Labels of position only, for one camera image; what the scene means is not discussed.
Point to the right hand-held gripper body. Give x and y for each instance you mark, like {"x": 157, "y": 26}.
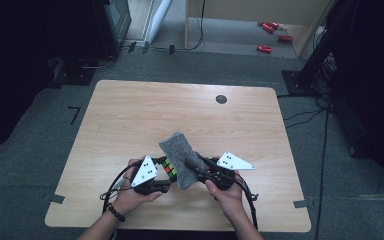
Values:
{"x": 225, "y": 173}

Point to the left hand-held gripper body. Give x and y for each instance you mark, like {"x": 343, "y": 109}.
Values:
{"x": 145, "y": 173}

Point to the multicoloured puzzle cube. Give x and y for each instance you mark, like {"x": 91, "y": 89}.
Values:
{"x": 170, "y": 170}

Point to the grey cloth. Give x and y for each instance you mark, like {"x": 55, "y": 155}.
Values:
{"x": 183, "y": 153}

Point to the person's right hand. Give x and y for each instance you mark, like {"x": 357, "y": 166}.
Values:
{"x": 228, "y": 200}

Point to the person's left hand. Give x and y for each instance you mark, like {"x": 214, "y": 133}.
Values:
{"x": 128, "y": 200}

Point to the black round table grommet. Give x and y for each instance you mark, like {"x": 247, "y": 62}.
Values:
{"x": 221, "y": 99}

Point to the grey tape strip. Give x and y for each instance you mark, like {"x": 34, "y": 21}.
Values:
{"x": 56, "y": 198}
{"x": 300, "y": 203}

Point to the black angled floor tape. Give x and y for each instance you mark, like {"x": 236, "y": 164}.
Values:
{"x": 76, "y": 113}

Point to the black floor tape strip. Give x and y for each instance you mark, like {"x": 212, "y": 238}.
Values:
{"x": 171, "y": 49}
{"x": 145, "y": 48}
{"x": 131, "y": 47}

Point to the red can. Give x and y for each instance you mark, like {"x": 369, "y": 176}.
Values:
{"x": 285, "y": 38}
{"x": 275, "y": 25}
{"x": 268, "y": 28}
{"x": 264, "y": 49}

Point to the black stand with base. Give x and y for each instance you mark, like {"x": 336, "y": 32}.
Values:
{"x": 310, "y": 66}

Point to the white board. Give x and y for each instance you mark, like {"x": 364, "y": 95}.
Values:
{"x": 156, "y": 20}

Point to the dark cabinet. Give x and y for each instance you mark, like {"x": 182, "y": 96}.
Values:
{"x": 113, "y": 26}

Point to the black floor base plate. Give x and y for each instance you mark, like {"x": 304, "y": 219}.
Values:
{"x": 75, "y": 75}

